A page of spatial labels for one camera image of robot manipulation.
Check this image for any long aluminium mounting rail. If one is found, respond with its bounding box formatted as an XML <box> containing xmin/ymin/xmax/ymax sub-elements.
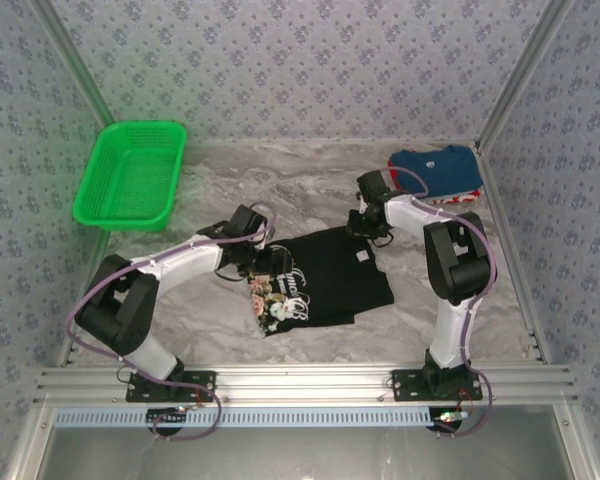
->
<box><xmin>32</xmin><ymin>364</ymin><xmax>579</xmax><ymax>406</ymax></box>

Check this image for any black printed t-shirt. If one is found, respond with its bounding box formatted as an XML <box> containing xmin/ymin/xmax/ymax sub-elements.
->
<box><xmin>242</xmin><ymin>225</ymin><xmax>396</xmax><ymax>340</ymax></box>

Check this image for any green plastic basket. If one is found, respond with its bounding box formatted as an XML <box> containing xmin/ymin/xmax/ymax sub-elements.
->
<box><xmin>72</xmin><ymin>121</ymin><xmax>188</xmax><ymax>232</ymax></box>

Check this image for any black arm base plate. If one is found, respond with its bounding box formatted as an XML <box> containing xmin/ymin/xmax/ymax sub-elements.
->
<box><xmin>391</xmin><ymin>368</ymin><xmax>484</xmax><ymax>403</ymax></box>
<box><xmin>125</xmin><ymin>370</ymin><xmax>217</xmax><ymax>403</ymax></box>

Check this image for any grey metal lower panel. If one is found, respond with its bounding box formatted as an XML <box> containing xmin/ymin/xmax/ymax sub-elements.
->
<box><xmin>34</xmin><ymin>424</ymin><xmax>576</xmax><ymax>480</ymax></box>

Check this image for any small black circuit board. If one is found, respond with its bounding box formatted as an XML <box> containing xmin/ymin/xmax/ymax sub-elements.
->
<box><xmin>146</xmin><ymin>407</ymin><xmax>189</xmax><ymax>427</ymax></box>
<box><xmin>432</xmin><ymin>409</ymin><xmax>469</xmax><ymax>432</ymax></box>

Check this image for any pale blue slotted cable duct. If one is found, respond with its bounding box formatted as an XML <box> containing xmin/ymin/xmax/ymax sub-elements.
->
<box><xmin>54</xmin><ymin>405</ymin><xmax>434</xmax><ymax>429</ymax></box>

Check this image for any folded blue t-shirt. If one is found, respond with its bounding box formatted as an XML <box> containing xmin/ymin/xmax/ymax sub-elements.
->
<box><xmin>388</xmin><ymin>144</ymin><xmax>484</xmax><ymax>201</ymax></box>

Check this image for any folded red t-shirt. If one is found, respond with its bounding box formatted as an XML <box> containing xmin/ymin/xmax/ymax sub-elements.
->
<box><xmin>387</xmin><ymin>149</ymin><xmax>483</xmax><ymax>206</ymax></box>

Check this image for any aluminium frame post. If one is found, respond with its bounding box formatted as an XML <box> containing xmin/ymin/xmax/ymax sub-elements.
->
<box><xmin>472</xmin><ymin>0</ymin><xmax>579</xmax><ymax>151</ymax></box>
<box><xmin>29</xmin><ymin>0</ymin><xmax>131</xmax><ymax>149</ymax></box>

